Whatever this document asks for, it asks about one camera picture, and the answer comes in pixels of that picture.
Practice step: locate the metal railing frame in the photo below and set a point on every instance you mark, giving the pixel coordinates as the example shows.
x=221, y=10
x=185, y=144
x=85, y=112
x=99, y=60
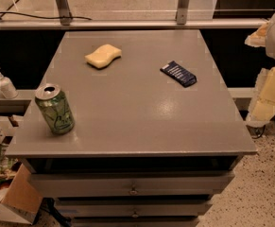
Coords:
x=133, y=14

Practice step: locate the grey drawer cabinet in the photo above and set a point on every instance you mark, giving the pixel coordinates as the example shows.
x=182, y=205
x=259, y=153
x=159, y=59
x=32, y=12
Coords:
x=144, y=151

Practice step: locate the green soda can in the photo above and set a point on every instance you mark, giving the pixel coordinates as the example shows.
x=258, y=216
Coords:
x=54, y=107

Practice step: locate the white pump bottle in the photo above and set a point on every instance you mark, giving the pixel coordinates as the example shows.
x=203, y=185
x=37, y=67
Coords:
x=7, y=88

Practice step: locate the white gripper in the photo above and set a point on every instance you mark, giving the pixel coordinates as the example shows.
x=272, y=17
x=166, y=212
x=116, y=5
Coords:
x=262, y=106

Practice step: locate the open cardboard box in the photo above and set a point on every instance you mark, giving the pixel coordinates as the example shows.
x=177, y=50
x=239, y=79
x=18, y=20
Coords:
x=19, y=201

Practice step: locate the yellow sponge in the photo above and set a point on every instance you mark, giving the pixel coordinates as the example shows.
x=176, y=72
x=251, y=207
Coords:
x=103, y=56

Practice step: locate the dark blue rxbar wrapper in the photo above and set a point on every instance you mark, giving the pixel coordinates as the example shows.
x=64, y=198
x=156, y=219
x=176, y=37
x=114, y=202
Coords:
x=179, y=74

